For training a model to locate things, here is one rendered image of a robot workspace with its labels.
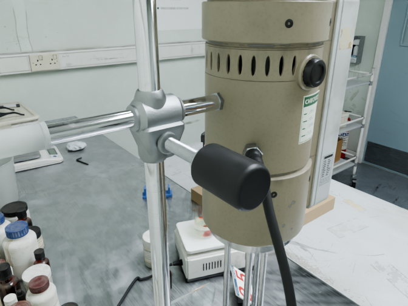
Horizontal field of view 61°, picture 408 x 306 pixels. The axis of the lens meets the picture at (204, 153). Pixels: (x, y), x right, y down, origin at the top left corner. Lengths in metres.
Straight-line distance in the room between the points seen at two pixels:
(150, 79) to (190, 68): 2.30
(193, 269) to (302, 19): 0.66
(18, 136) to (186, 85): 2.34
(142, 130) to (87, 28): 1.95
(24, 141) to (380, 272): 0.88
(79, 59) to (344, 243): 1.65
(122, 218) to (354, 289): 0.66
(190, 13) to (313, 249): 1.89
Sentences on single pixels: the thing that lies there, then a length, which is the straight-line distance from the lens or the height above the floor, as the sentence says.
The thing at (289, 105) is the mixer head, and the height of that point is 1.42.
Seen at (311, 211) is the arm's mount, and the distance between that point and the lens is 1.08.
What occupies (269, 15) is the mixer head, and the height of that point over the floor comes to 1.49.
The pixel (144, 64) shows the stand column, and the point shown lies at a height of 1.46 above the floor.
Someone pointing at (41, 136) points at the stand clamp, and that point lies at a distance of 0.22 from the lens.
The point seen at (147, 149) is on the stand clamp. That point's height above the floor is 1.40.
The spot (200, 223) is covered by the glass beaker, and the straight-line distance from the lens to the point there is 0.81.
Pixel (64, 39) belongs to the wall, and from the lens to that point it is 2.13.
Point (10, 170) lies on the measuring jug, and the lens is 1.24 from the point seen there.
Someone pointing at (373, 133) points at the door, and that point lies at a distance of 3.83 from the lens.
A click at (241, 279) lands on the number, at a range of 0.83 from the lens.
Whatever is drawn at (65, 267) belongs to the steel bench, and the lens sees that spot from 0.96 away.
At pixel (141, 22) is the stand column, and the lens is 0.23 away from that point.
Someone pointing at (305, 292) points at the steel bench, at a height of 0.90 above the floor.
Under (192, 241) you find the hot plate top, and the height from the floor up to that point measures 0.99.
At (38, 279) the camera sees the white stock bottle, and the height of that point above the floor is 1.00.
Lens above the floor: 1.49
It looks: 23 degrees down
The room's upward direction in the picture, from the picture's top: straight up
